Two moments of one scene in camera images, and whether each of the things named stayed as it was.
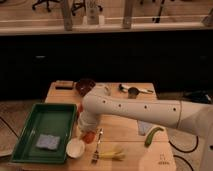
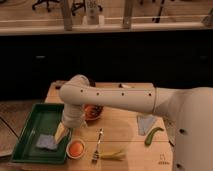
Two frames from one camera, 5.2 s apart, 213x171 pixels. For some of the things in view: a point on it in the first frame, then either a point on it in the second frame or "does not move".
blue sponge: x=48 y=141 does not move
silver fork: x=96 y=155 does not move
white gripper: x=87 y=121 to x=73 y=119
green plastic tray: x=47 y=119 does not move
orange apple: x=89 y=137 to x=76 y=148
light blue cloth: x=143 y=127 does not move
